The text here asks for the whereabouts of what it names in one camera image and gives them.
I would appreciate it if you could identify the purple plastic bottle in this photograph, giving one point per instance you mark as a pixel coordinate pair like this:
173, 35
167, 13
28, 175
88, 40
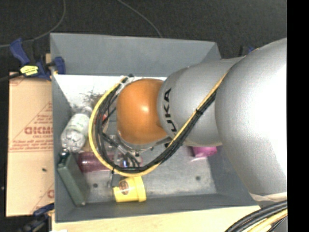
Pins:
88, 162

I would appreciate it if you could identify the yellow plastic cup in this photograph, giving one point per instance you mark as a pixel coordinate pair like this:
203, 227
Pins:
131, 190

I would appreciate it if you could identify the clear plastic bottle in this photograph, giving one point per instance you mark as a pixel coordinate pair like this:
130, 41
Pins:
75, 132

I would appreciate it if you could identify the dark green flat block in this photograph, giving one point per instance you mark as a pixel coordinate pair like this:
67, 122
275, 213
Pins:
72, 178

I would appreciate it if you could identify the grey metal bin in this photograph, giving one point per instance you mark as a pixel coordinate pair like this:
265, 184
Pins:
173, 175

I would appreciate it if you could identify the magenta block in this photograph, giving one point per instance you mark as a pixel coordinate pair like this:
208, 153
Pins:
205, 151

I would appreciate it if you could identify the brown cardboard board, red print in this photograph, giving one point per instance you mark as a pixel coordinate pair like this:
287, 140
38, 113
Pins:
29, 158

